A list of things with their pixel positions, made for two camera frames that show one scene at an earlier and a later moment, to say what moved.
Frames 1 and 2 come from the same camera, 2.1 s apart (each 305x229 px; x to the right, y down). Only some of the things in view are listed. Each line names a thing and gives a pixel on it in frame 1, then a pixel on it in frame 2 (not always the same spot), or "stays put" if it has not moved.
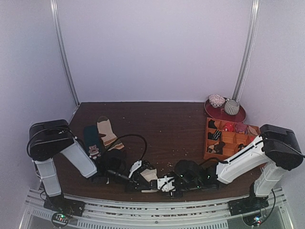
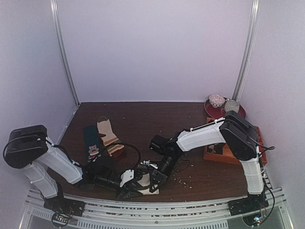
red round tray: x=220 y=112 stays put
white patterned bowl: x=216 y=100 stays put
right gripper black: x=172 y=185 → x=156 y=178
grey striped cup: x=231 y=107 stays put
